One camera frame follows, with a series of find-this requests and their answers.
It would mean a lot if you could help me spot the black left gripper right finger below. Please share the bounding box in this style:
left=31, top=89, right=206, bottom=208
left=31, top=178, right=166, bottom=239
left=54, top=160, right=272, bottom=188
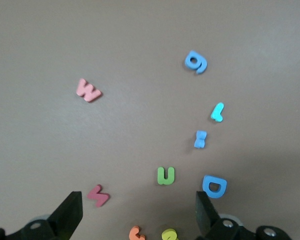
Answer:
left=195, top=191, right=291, bottom=240

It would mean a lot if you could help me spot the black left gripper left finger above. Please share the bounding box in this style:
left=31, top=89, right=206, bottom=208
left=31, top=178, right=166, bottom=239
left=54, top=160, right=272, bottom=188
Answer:
left=0, top=191, right=83, bottom=240

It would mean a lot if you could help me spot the green foam letter U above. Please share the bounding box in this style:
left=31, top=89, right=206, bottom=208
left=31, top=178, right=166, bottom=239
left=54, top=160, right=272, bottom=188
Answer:
left=156, top=166, right=176, bottom=186

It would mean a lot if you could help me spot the teal foam number seven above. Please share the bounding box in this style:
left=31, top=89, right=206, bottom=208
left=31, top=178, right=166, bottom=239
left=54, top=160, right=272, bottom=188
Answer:
left=210, top=102, right=226, bottom=123

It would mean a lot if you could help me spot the blue foam letter D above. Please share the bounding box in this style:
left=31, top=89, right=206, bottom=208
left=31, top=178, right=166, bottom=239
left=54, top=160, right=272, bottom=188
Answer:
left=202, top=174, right=228, bottom=199

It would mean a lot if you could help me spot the dark red foam letter S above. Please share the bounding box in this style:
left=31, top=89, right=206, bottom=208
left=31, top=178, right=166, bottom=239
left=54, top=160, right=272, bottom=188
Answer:
left=86, top=184, right=111, bottom=208

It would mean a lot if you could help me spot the yellow foam number three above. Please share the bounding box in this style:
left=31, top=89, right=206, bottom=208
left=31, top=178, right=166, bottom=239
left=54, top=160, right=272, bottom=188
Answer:
left=161, top=227, right=180, bottom=240

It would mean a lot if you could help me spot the orange foam number three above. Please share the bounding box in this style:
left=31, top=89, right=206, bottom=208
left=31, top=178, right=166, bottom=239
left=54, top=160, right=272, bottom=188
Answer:
left=128, top=225, right=147, bottom=240

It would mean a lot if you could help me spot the small blue foam letter I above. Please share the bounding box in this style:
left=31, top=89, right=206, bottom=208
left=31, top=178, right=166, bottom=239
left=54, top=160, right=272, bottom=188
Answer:
left=193, top=130, right=208, bottom=149

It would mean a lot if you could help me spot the pink foam letter W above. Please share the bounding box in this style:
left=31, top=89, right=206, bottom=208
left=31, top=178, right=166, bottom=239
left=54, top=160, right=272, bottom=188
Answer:
left=75, top=77, right=103, bottom=103

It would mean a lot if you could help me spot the blue foam number nine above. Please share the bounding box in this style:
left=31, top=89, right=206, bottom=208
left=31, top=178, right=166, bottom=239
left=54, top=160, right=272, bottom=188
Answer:
left=184, top=50, right=209, bottom=75

